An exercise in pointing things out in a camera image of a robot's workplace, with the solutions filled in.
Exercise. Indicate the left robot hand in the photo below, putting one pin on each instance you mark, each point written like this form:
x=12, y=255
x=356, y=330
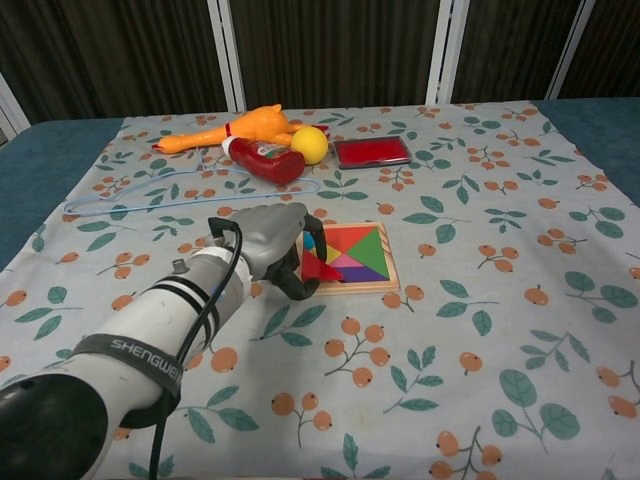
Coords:
x=270, y=235

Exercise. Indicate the red triangle piece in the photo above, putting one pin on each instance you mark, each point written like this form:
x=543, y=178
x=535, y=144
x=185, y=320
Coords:
x=322, y=270

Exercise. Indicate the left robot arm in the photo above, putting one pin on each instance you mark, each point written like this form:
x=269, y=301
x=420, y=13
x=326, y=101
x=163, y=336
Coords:
x=150, y=340

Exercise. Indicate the blue tangram triangle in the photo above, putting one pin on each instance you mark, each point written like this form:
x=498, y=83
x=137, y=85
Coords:
x=309, y=242

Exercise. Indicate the large red tangram triangle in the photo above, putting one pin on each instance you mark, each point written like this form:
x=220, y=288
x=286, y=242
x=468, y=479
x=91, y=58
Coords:
x=350, y=235

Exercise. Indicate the pink tangram triangle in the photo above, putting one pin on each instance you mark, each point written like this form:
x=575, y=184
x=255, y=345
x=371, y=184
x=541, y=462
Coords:
x=347, y=261

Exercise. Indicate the green tangram triangle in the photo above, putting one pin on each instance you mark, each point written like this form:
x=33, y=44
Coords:
x=374, y=250

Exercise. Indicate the wooden tangram tray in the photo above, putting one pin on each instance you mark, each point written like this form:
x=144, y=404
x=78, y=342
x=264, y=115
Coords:
x=390, y=285

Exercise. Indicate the red ketchup bottle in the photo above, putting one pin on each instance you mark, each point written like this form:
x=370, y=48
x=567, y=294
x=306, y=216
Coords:
x=270, y=162

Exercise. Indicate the yellow foam ball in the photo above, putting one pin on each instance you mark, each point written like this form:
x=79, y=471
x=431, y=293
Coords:
x=310, y=145

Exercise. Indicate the orange rubber chicken toy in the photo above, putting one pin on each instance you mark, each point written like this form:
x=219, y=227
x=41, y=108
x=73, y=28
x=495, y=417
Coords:
x=255, y=125

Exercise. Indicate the red ink pad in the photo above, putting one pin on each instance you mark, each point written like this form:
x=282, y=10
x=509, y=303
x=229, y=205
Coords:
x=371, y=152

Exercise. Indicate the dark slatted screen panel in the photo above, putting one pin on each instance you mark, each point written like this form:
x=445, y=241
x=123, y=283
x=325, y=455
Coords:
x=610, y=47
x=115, y=55
x=510, y=50
x=340, y=50

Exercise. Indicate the floral table cloth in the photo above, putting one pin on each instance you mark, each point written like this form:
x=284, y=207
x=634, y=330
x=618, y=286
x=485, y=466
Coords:
x=475, y=325

